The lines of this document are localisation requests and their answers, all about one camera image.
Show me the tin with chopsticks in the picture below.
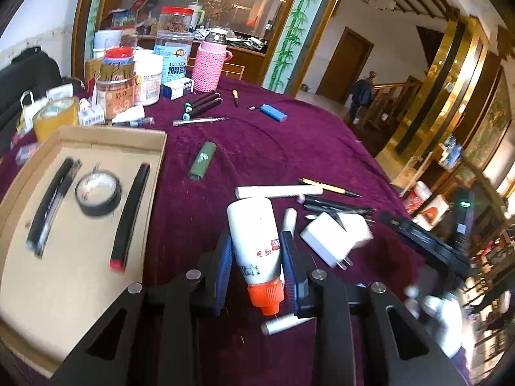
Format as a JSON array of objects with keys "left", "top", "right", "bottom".
[{"left": 95, "top": 46, "right": 135, "bottom": 121}]

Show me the small orange screwdriver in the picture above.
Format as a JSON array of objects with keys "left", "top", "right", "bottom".
[{"left": 231, "top": 89, "right": 239, "bottom": 107}]

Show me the white barcode box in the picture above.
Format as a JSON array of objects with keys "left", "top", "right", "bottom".
[{"left": 78, "top": 106, "right": 106, "bottom": 127}]

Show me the blue label plastic jar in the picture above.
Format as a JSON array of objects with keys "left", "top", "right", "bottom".
[{"left": 154, "top": 31, "right": 194, "bottom": 85}]

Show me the black gel pen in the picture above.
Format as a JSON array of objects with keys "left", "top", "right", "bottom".
[{"left": 25, "top": 157, "right": 82, "bottom": 258}]

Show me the black marker green cap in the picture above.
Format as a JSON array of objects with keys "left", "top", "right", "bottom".
[{"left": 184, "top": 91, "right": 220, "bottom": 113}]

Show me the person in dark coat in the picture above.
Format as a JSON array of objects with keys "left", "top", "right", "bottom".
[{"left": 349, "top": 71, "right": 377, "bottom": 123}]

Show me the blue lighter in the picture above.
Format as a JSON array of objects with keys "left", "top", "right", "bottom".
[{"left": 259, "top": 104, "right": 288, "bottom": 123}]

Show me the black leather sofa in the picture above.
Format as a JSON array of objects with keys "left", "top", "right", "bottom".
[{"left": 0, "top": 46, "right": 86, "bottom": 153}]

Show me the yellow black pen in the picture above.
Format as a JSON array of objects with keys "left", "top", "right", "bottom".
[{"left": 298, "top": 178, "right": 361, "bottom": 198}]

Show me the cardboard box tray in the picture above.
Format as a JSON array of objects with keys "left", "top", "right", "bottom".
[{"left": 1, "top": 126, "right": 167, "bottom": 377}]

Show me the black marker red cap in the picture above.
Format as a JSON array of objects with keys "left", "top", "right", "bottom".
[{"left": 109, "top": 163, "right": 150, "bottom": 273}]

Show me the black electrical tape roll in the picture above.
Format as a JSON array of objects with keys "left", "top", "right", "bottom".
[{"left": 74, "top": 170, "right": 121, "bottom": 217}]

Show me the small white blue box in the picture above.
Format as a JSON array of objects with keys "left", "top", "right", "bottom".
[{"left": 162, "top": 77, "right": 194, "bottom": 100}]

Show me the silver ballpoint pen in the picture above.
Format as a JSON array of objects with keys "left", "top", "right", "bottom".
[{"left": 172, "top": 117, "right": 229, "bottom": 127}]

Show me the white glue bottle orange cap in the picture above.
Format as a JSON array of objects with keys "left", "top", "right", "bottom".
[{"left": 227, "top": 198, "right": 285, "bottom": 316}]

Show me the white paper bag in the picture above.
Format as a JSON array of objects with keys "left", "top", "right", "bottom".
[{"left": 17, "top": 90, "right": 48, "bottom": 133}]

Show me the white plastic jar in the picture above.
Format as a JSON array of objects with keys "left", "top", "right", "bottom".
[{"left": 134, "top": 49, "right": 163, "bottom": 106}]

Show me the red lid snack jar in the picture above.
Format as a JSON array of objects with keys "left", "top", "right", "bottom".
[{"left": 157, "top": 6, "right": 194, "bottom": 33}]

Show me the yellow packing tape roll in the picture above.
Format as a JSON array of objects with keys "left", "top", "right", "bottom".
[{"left": 33, "top": 97, "right": 80, "bottom": 143}]

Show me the pink knitted cup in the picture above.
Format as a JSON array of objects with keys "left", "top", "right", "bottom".
[{"left": 191, "top": 27, "right": 232, "bottom": 92}]

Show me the black marker blue cap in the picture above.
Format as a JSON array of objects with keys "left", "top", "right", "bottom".
[{"left": 183, "top": 97, "right": 223, "bottom": 121}]

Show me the white paint marker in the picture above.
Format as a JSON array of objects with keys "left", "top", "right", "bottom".
[{"left": 235, "top": 185, "right": 324, "bottom": 199}]

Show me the black marker pink cap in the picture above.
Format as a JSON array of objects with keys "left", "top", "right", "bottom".
[{"left": 297, "top": 194, "right": 376, "bottom": 215}]

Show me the gloved right hand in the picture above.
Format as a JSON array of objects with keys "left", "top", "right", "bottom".
[{"left": 404, "top": 284, "right": 471, "bottom": 359}]

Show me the green lighter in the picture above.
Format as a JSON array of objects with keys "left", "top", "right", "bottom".
[{"left": 189, "top": 141, "right": 217, "bottom": 181}]

